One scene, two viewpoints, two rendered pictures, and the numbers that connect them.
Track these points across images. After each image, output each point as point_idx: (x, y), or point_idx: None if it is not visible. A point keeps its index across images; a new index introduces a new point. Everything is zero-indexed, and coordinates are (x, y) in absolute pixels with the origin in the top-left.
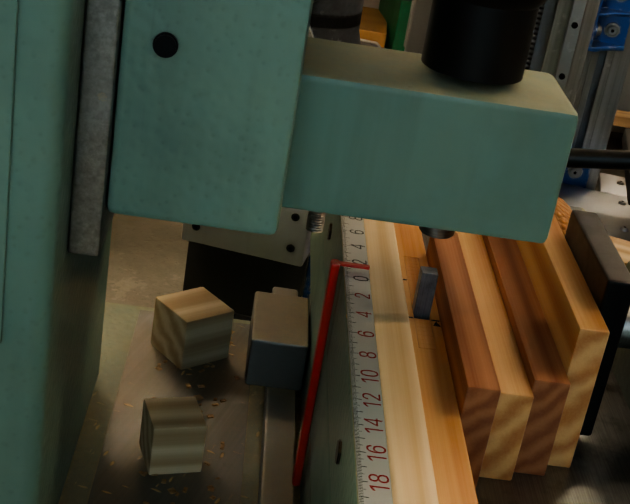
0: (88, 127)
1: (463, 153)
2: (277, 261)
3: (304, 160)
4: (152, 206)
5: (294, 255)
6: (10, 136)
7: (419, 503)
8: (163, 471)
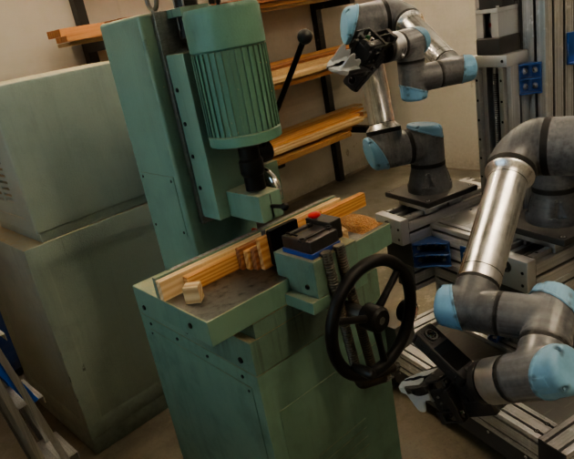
0: (196, 201)
1: (247, 205)
2: (404, 245)
3: (230, 207)
4: (207, 215)
5: (400, 242)
6: (179, 203)
7: (199, 261)
8: None
